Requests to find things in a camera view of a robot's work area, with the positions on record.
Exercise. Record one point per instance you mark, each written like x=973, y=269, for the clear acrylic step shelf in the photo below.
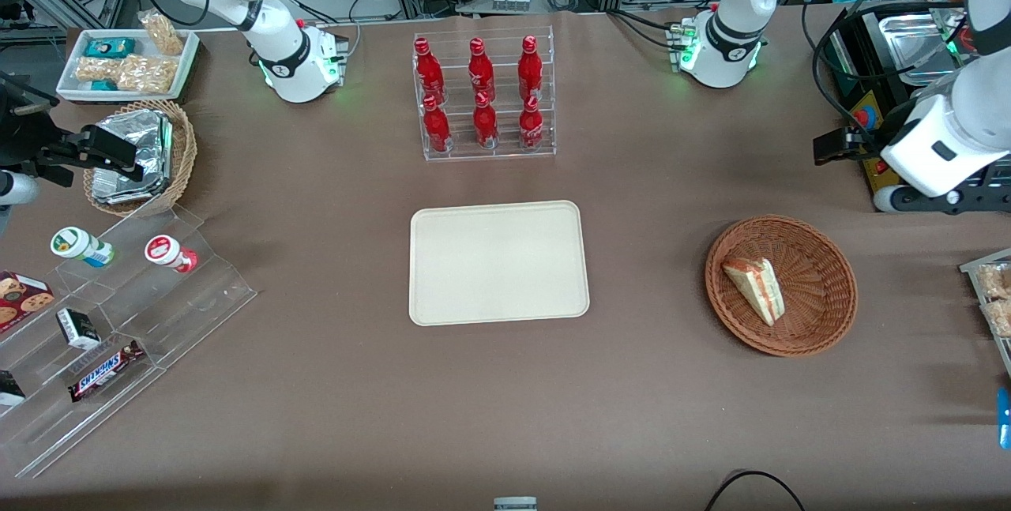
x=182, y=298

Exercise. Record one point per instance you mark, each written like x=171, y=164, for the triangular sandwich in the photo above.
x=758, y=287

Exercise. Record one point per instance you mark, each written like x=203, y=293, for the small black white box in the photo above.
x=77, y=328

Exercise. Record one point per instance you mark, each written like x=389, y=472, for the silver foil wrapped packets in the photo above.
x=150, y=155

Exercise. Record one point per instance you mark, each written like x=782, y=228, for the white rectangular snack tray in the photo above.
x=75, y=88

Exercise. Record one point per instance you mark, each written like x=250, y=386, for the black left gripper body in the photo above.
x=867, y=140

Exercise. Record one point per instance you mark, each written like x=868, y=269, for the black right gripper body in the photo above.
x=22, y=137

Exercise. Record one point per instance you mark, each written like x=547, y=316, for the light tan wicker basket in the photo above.
x=183, y=152

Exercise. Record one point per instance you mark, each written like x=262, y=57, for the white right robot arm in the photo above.
x=278, y=43

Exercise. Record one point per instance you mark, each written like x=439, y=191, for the red lid yogurt cup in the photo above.
x=169, y=253

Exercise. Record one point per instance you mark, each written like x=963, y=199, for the red cookie box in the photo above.
x=22, y=299

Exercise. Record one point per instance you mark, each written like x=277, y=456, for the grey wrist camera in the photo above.
x=896, y=198
x=16, y=189

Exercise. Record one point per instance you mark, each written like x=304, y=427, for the shiny metal pan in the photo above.
x=916, y=45

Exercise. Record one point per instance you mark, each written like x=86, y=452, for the clear bag of rice snacks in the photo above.
x=994, y=282
x=1001, y=318

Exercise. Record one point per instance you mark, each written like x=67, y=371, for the black yellow control box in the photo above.
x=865, y=112

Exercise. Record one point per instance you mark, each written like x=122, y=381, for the red cola bottle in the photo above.
x=531, y=129
x=485, y=125
x=530, y=70
x=480, y=73
x=436, y=130
x=428, y=73

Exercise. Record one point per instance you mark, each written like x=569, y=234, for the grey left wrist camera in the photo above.
x=896, y=198

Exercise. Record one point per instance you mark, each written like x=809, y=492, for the snickers chocolate bar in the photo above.
x=106, y=370

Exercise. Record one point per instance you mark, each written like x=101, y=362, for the blue plastic item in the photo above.
x=1004, y=418

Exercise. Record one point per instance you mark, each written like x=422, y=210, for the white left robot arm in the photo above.
x=728, y=28

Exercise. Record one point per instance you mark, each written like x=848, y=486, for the metal tray with snacks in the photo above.
x=973, y=268

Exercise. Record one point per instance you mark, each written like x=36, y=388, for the teal snack packet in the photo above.
x=103, y=85
x=110, y=46

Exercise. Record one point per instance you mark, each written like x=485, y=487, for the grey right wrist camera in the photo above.
x=16, y=189

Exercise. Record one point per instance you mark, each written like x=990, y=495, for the small grey device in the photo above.
x=515, y=504

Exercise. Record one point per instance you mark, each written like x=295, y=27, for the beige rectangular tray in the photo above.
x=497, y=262

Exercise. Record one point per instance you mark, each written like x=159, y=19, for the brown round wicker basket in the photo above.
x=821, y=290

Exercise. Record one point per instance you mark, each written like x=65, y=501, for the clear acrylic bottle rack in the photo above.
x=505, y=149

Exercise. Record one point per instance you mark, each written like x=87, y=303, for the green lid yogurt cup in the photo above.
x=79, y=246

